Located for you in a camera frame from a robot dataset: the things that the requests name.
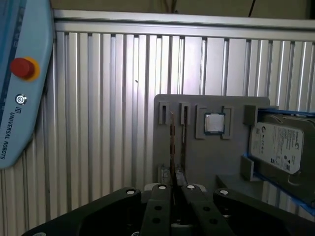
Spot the silver hard disk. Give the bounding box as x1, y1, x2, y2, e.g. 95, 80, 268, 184
248, 114, 306, 176

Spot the grey parts rack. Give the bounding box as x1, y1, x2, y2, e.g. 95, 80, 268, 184
153, 94, 280, 205

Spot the pale blue teach pendant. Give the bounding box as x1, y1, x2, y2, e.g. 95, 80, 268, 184
0, 0, 56, 170

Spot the silver CPU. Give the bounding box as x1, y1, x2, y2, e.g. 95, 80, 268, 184
204, 112, 226, 135

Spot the blue disk carrier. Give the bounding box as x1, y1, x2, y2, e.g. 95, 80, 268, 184
242, 105, 315, 212

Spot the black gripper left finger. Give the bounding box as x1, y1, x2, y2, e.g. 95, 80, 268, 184
22, 183, 173, 236

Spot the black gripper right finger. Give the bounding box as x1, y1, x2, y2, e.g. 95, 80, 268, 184
181, 184, 315, 236

